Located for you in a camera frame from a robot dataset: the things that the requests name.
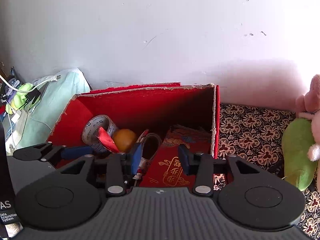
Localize red cardboard box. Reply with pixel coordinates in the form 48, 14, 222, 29
48, 83, 219, 184

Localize pink plush toy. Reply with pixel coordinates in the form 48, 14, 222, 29
294, 74, 320, 163

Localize white charging cable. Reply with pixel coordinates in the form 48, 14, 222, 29
0, 74, 61, 93

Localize black smartphone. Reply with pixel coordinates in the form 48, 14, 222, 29
28, 82, 49, 112

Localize orange calabash gourd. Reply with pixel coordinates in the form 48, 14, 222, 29
112, 129, 137, 153

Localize red gift box gold print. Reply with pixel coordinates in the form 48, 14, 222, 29
139, 125, 212, 190

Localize patterned floral bedsheet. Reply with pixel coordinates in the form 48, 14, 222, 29
217, 103, 319, 239

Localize white power strip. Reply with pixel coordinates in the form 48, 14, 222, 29
6, 110, 28, 155

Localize green plush toy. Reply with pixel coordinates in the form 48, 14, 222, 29
281, 118, 317, 191

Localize red paper packet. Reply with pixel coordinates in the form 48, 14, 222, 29
98, 127, 119, 153

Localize green plastic toy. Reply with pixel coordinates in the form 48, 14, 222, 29
5, 83, 35, 115

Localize black power adapter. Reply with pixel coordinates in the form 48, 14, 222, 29
25, 88, 41, 103

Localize light green pillow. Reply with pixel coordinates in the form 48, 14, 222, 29
3, 68, 90, 155

